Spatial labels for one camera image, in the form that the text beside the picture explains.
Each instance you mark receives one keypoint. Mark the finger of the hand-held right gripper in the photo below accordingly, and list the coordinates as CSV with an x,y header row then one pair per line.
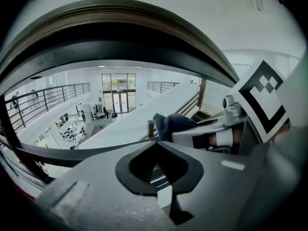
x,y
183,137
220,123

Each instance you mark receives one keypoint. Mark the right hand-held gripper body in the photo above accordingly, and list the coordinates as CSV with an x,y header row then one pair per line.
x,y
255,105

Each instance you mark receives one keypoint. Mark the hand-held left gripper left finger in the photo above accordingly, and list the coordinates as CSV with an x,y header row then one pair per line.
x,y
96,196

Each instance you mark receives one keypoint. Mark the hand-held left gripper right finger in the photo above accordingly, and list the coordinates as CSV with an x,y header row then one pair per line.
x,y
221,196

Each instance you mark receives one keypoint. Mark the dark blue cloth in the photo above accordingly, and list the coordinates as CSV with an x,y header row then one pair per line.
x,y
168,126

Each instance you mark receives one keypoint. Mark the dark wooden handrail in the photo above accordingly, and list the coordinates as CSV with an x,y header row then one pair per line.
x,y
120,49

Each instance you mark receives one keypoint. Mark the black metal balcony railing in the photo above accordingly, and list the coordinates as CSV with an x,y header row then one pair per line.
x,y
163,82
62,86

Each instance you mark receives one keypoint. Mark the dark staircase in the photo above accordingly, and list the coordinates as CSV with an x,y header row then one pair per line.
x,y
204,115

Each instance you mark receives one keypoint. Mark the white work table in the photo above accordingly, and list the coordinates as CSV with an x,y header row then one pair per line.
x,y
69,131

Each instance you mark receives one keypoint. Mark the glass entrance door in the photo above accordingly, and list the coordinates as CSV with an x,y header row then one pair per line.
x,y
119,102

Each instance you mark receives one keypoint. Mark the white locker cabinet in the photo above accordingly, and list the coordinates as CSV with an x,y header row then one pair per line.
x,y
84,112

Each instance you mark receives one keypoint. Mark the large window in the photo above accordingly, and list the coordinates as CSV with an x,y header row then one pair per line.
x,y
118,82

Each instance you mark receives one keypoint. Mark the white paper notice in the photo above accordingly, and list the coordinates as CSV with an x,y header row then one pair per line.
x,y
51,80

